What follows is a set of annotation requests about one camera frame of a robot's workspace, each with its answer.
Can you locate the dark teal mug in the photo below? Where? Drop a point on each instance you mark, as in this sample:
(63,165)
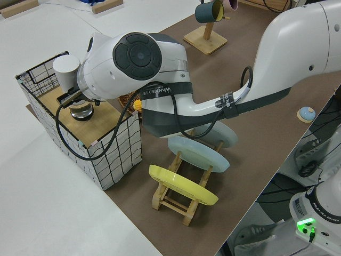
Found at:
(203,12)

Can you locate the clear glass cup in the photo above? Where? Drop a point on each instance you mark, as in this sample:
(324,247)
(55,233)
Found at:
(66,72)

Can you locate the wooden plate rack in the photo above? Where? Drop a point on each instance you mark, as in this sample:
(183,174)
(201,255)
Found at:
(170,205)

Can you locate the wooden cabinet box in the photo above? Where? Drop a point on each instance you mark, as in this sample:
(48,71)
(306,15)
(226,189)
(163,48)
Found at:
(253,4)

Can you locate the brown wicker basket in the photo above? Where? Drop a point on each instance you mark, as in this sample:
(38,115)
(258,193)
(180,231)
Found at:
(125,100)

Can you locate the wooden block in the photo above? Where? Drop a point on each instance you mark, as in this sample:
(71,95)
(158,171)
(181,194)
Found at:
(18,8)
(106,6)

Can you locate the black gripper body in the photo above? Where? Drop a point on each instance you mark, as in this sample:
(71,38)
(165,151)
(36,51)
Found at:
(85,102)

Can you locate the blue object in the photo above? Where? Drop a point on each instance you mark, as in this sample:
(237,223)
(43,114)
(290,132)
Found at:
(90,1)

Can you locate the grey plate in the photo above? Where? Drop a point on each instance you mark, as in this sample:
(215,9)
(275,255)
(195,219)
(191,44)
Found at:
(226,136)

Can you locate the yellow plate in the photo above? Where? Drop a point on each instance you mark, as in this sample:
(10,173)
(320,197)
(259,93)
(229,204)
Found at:
(183,186)

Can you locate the blue bell with wooden base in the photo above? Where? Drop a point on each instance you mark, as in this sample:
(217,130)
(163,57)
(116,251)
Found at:
(306,113)

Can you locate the pink mug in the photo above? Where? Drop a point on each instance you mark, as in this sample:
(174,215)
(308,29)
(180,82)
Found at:
(231,3)

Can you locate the light blue plate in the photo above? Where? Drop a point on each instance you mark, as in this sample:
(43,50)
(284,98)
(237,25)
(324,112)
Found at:
(197,153)

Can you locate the wooden mug tree stand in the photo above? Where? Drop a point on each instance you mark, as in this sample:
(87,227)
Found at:
(207,44)

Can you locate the yellow corn cob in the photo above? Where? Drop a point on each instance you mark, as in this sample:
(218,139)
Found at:
(137,105)

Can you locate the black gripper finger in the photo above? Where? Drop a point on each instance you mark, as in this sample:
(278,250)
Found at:
(64,99)

